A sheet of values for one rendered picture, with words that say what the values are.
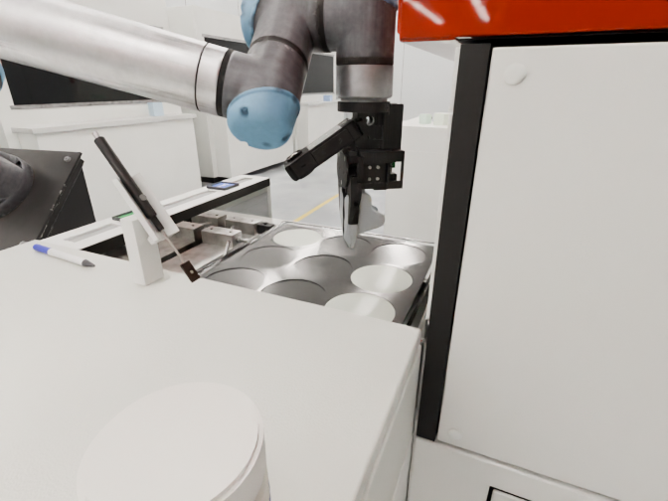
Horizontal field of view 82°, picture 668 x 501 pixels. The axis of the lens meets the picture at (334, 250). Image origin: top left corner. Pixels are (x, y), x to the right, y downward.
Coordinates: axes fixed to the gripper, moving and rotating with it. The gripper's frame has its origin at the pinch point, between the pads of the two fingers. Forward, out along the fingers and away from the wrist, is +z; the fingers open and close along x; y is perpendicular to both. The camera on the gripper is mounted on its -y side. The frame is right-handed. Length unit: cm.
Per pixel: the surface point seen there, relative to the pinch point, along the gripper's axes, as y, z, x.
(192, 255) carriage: -26.8, 9.2, 19.8
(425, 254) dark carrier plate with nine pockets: 17.0, 7.2, 7.8
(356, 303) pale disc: 0.0, 7.2, -7.0
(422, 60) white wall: 315, -68, 745
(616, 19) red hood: 11.3, -25.9, -29.1
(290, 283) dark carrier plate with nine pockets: -8.8, 7.3, 1.0
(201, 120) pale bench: -81, 18, 469
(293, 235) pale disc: -6.4, 7.2, 22.6
